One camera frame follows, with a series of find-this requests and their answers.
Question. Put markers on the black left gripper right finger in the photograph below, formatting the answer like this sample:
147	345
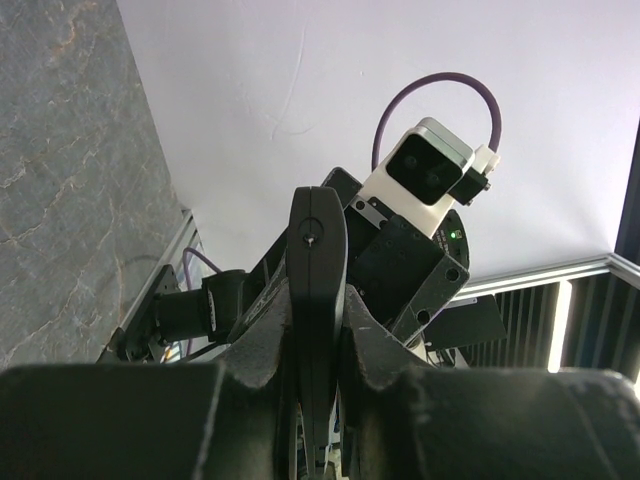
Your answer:
402	418

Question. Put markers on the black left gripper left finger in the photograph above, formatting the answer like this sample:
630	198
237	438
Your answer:
230	418

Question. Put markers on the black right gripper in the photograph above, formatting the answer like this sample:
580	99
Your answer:
404	277

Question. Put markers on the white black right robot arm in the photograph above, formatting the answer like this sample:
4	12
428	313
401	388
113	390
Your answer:
440	337

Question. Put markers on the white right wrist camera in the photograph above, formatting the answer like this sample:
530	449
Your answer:
427	171

